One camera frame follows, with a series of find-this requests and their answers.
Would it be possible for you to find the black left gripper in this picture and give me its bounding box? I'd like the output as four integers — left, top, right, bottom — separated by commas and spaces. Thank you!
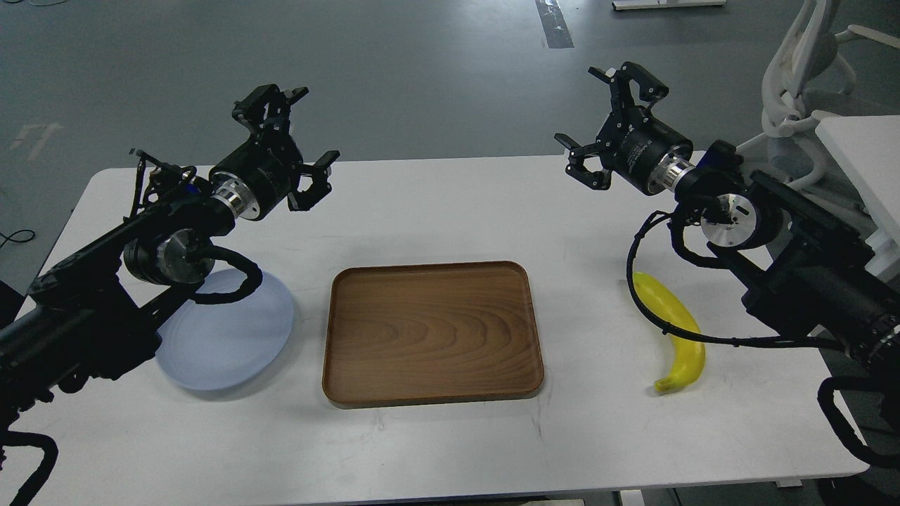
209, 84, 341, 221

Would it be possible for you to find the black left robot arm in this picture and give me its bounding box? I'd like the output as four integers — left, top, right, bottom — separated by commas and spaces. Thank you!
1, 84, 340, 505

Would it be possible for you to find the yellow banana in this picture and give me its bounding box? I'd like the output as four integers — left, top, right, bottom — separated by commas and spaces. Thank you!
631, 272, 707, 394

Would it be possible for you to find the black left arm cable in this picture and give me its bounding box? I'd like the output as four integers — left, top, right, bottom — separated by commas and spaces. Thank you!
184, 244, 264, 306

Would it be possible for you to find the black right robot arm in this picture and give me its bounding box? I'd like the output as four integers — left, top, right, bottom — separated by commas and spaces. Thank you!
554, 61, 898, 469

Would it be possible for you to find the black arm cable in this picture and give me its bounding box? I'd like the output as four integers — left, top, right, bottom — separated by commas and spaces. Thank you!
626, 209, 844, 351
184, 244, 264, 306

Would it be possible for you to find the light blue plate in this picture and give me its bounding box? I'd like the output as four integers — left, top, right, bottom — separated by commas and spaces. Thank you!
155, 272, 296, 393

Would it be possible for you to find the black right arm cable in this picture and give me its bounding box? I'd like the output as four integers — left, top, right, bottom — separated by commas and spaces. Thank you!
626, 209, 844, 351

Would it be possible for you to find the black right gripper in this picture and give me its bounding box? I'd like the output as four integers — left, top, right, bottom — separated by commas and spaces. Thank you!
554, 62, 694, 195

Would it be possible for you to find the white side table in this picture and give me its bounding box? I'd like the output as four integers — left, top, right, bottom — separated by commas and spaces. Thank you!
816, 115, 899, 283

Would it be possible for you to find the white office chair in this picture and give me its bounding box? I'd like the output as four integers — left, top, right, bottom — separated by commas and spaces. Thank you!
738, 1, 899, 191

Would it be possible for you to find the brown wooden tray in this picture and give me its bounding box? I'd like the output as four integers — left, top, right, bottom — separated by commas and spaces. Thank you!
321, 261, 544, 409

